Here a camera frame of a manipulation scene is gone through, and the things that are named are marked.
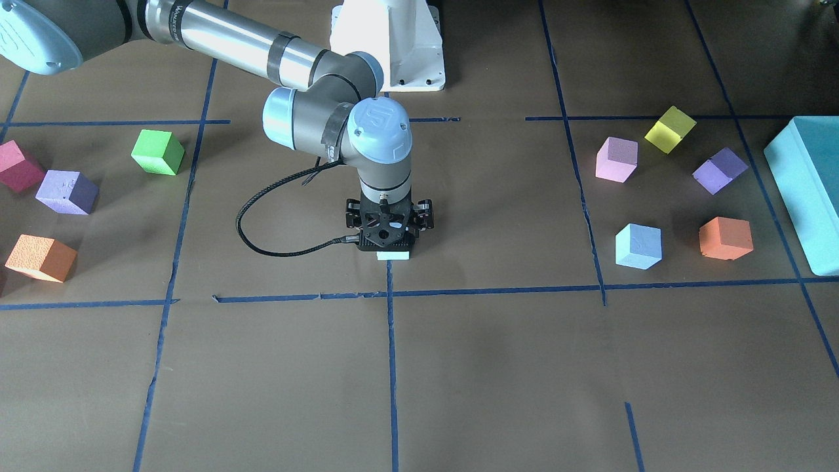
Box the black camera cable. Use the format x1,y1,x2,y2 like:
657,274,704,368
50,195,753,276
236,157,360,256

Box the red foam block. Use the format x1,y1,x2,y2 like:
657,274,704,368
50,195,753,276
1,140,46,194

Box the yellow foam block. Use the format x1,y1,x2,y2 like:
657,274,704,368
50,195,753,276
645,106,696,153

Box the orange foam block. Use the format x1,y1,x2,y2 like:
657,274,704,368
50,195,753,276
4,234,77,283
699,217,753,260

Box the purple foam block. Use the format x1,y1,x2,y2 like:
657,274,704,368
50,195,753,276
35,170,99,215
692,147,749,196

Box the green foam block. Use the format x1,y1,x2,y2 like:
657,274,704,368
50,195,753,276
130,129,185,176

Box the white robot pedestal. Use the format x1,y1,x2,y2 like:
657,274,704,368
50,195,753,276
330,1,446,92

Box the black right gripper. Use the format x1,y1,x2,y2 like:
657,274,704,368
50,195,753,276
345,198,434,230

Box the cyan plastic bin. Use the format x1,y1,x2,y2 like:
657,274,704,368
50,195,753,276
764,116,838,276

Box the pink foam block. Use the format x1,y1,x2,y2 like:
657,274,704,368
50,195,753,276
595,136,638,183

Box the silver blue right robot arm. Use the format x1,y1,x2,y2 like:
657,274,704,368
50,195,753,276
2,1,433,231

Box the light blue foam block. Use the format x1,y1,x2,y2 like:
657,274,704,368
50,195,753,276
376,251,410,261

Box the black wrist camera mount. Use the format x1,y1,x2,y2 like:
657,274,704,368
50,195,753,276
353,196,418,253

